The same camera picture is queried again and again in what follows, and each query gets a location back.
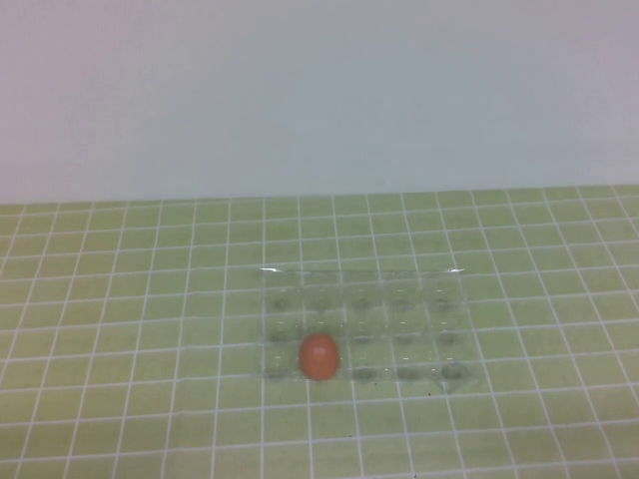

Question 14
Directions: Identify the clear plastic egg tray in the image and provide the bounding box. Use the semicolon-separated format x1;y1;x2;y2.
257;266;480;396

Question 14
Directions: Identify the brown egg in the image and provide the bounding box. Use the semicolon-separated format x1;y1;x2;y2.
299;332;341;382

